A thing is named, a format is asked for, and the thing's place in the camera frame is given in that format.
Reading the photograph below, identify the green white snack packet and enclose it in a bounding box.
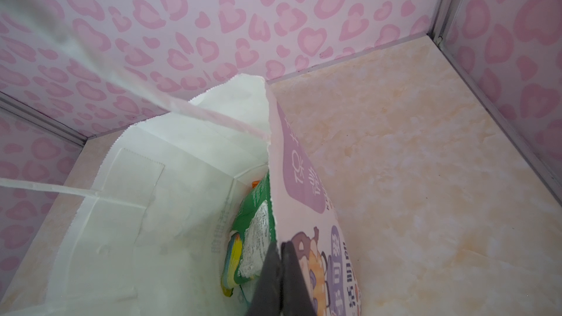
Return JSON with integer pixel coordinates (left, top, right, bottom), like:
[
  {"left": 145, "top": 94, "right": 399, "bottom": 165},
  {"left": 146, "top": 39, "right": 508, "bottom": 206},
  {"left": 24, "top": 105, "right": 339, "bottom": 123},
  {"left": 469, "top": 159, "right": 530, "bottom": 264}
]
[{"left": 220, "top": 174, "right": 277, "bottom": 297}]

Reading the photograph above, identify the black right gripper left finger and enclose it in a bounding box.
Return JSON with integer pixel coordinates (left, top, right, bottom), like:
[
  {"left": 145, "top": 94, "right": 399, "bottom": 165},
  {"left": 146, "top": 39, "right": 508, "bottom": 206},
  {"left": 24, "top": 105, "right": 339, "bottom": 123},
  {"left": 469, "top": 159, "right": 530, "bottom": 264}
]
[{"left": 246, "top": 243, "right": 282, "bottom": 316}]

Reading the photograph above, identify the white printed paper bag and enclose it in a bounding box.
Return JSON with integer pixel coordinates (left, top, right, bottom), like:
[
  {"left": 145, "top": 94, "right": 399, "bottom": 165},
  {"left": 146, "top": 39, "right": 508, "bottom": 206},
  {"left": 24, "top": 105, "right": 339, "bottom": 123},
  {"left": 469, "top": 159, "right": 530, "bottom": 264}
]
[{"left": 1, "top": 0, "right": 361, "bottom": 315}]

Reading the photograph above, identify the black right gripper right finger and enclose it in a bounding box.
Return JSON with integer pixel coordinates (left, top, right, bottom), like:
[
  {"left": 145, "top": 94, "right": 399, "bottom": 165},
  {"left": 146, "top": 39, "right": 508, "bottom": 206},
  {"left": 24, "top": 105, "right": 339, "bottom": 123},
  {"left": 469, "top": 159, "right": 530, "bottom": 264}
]
[{"left": 281, "top": 241, "right": 316, "bottom": 316}]

